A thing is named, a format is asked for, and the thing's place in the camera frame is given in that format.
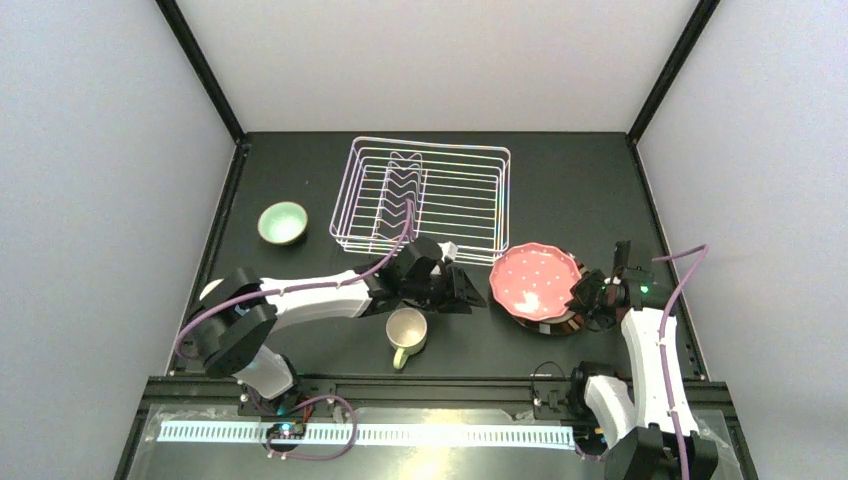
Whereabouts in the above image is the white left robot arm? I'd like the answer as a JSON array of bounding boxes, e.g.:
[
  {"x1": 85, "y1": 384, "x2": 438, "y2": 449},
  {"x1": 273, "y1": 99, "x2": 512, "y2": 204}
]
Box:
[{"x1": 175, "y1": 237, "x2": 487, "y2": 401}]

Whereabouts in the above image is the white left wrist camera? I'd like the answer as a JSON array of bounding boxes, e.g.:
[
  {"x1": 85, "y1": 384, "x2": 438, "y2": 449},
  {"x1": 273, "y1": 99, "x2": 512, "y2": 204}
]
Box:
[{"x1": 438, "y1": 241, "x2": 458, "y2": 264}]

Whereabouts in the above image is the cream mug green handle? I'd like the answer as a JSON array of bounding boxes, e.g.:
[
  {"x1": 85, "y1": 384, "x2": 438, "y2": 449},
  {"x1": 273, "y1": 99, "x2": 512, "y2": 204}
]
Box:
[{"x1": 385, "y1": 308, "x2": 428, "y2": 370}]

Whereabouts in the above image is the black frame post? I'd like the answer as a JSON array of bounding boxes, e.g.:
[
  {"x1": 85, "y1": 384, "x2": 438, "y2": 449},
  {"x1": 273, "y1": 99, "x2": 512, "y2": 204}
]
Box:
[
  {"x1": 627, "y1": 0, "x2": 721, "y2": 145},
  {"x1": 155, "y1": 0, "x2": 245, "y2": 144}
]

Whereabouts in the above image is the pink polka dot plate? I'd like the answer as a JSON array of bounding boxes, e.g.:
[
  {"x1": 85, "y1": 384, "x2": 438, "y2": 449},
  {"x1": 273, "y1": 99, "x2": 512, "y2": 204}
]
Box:
[{"x1": 489, "y1": 242, "x2": 582, "y2": 323}]

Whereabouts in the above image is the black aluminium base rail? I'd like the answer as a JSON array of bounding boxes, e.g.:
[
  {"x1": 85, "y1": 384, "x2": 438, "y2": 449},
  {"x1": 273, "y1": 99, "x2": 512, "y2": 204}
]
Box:
[{"x1": 114, "y1": 372, "x2": 758, "y2": 479}]

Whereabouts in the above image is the white LED light strip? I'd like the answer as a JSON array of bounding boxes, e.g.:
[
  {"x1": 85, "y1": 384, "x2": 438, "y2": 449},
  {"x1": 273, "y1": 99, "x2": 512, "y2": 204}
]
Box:
[{"x1": 152, "y1": 420, "x2": 575, "y2": 450}]

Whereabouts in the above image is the black right frame post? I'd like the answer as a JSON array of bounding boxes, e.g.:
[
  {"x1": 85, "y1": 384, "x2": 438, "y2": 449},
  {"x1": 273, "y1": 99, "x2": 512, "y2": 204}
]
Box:
[{"x1": 627, "y1": 0, "x2": 721, "y2": 145}]

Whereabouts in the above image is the white wire dish rack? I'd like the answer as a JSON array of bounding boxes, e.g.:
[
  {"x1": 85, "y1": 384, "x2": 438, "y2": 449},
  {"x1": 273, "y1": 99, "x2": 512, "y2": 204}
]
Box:
[{"x1": 329, "y1": 136, "x2": 512, "y2": 266}]

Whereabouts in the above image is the white mug blue handle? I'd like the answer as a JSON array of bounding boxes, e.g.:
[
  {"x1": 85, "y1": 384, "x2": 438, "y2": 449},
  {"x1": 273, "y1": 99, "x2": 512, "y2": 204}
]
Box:
[{"x1": 198, "y1": 279, "x2": 222, "y2": 300}]

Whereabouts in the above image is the dark striped plate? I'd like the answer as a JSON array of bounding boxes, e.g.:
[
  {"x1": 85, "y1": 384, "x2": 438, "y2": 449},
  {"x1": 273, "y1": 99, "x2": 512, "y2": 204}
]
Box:
[{"x1": 511, "y1": 255, "x2": 588, "y2": 336}]

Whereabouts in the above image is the green celadon bowl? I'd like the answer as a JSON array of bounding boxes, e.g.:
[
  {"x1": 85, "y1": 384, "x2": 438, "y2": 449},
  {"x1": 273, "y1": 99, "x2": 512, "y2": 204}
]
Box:
[{"x1": 257, "y1": 201, "x2": 309, "y2": 245}]

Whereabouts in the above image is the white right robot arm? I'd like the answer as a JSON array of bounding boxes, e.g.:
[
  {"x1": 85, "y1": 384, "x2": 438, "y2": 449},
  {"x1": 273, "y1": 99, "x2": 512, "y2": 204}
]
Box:
[{"x1": 567, "y1": 240, "x2": 719, "y2": 479}]

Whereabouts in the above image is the black left frame post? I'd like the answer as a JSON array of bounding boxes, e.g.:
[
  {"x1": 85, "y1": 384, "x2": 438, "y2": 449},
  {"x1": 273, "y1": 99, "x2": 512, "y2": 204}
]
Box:
[{"x1": 155, "y1": 0, "x2": 245, "y2": 144}]

